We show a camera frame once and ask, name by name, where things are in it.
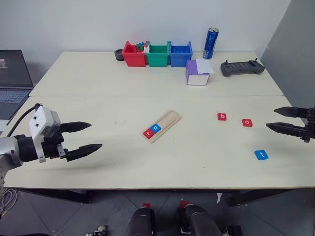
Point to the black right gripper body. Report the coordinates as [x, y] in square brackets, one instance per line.
[310, 125]

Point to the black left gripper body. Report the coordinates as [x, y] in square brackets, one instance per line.
[51, 145]

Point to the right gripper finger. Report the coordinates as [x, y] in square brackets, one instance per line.
[292, 112]
[288, 129]

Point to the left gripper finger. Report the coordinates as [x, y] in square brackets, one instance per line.
[76, 126]
[83, 151]

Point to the blue letter t tile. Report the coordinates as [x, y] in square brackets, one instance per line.
[261, 155]

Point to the red letter o tile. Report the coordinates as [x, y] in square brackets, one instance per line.
[247, 122]

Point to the red letter b tile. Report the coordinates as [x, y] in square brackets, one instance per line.
[222, 116]

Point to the red letter r tile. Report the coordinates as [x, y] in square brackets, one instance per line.
[148, 133]

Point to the blue letter o tile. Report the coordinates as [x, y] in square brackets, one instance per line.
[155, 127]

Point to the wooden letter tile board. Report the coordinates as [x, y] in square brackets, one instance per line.
[169, 120]

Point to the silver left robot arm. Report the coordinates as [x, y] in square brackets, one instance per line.
[9, 150]

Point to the grey handheld controller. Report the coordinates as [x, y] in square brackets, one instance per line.
[242, 68]

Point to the dark grey laptop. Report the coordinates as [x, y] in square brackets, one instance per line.
[14, 71]

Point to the red tag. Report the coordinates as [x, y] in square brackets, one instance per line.
[146, 205]
[184, 204]

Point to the red plastic bin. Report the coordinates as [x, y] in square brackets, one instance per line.
[134, 59]

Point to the dark rounded shape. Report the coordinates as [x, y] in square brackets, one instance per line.
[141, 222]
[199, 221]

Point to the white paper tag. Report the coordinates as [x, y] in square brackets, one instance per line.
[219, 197]

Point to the green toy brick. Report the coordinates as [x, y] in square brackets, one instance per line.
[140, 48]

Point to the blue toy brick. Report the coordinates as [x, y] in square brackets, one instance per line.
[141, 44]

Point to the green plastic bin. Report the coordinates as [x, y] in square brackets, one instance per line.
[157, 59]

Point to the blue drink can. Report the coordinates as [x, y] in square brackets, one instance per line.
[210, 43]

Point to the purple and white box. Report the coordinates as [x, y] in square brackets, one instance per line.
[193, 68]

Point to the blue plastic bin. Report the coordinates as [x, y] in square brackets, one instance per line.
[178, 59]

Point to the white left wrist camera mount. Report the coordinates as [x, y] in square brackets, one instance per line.
[39, 120]

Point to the black table frame beam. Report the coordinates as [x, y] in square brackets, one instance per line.
[61, 195]
[258, 196]

